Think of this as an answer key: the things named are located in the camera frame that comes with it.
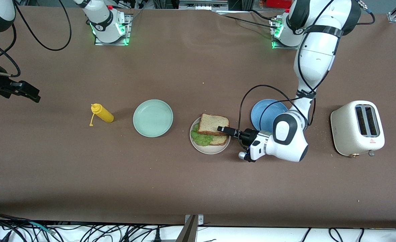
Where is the bread slice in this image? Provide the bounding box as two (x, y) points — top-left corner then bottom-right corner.
(198, 113), (230, 136)
(210, 135), (228, 146)

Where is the green lettuce leaf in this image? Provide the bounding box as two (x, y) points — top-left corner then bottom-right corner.
(190, 123), (215, 147)

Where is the yellow squeeze bottle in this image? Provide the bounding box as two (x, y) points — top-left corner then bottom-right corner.
(89, 103), (115, 127)

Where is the blue round plate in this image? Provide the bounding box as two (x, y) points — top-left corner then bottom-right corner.
(251, 99), (289, 132)

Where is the beige round plate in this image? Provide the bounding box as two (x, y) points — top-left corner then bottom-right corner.
(189, 116), (231, 155)

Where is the mint green round plate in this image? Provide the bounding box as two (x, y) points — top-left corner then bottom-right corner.
(133, 99), (174, 138)

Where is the white toaster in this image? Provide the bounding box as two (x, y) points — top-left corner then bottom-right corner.
(331, 100), (385, 157)

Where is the grey electronic device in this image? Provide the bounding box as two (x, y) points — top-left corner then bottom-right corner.
(179, 0), (229, 10)

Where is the red box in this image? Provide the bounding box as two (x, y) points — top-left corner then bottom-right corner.
(265, 0), (294, 9)

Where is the small metal bracket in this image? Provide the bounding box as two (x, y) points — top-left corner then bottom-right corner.
(184, 214), (204, 226)

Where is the aluminium post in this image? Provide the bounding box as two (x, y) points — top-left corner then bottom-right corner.
(176, 215), (198, 242)

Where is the teal cable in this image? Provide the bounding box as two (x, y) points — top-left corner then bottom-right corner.
(28, 221), (55, 235)

